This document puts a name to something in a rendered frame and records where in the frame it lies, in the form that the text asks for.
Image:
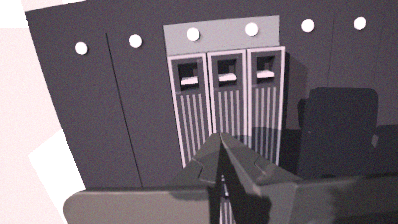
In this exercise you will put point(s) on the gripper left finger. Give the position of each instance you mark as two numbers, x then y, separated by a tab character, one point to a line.
193	196

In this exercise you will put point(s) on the black metal rack frame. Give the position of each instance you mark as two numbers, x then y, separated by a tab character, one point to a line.
105	66

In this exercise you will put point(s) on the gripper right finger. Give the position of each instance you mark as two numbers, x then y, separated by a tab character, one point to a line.
260	191

